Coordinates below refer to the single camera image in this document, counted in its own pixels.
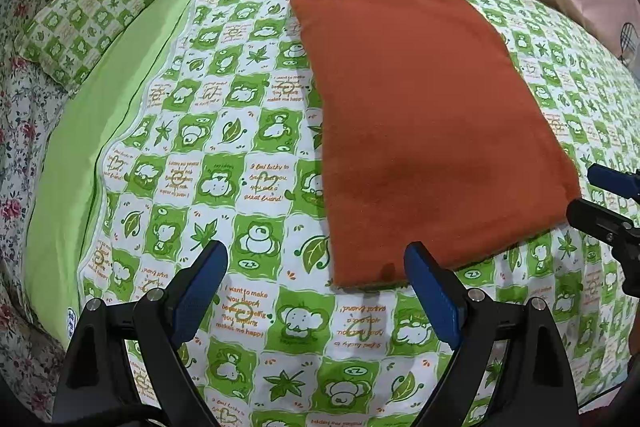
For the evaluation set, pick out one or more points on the floral bed sheet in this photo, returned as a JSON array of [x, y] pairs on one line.
[[20, 157]]

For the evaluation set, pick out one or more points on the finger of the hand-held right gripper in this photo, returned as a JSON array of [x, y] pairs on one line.
[[607, 179], [595, 217]]

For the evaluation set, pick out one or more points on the green printed bed sheet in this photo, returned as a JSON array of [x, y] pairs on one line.
[[225, 132]]

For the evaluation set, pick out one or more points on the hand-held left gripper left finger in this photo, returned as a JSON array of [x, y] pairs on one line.
[[195, 302]]

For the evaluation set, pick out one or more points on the green printed pillow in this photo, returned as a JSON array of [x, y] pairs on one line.
[[90, 7]]

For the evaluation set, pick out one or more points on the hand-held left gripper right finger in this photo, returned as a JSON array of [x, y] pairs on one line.
[[435, 297]]

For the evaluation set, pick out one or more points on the orange knit sweater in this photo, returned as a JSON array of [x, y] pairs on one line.
[[425, 107]]

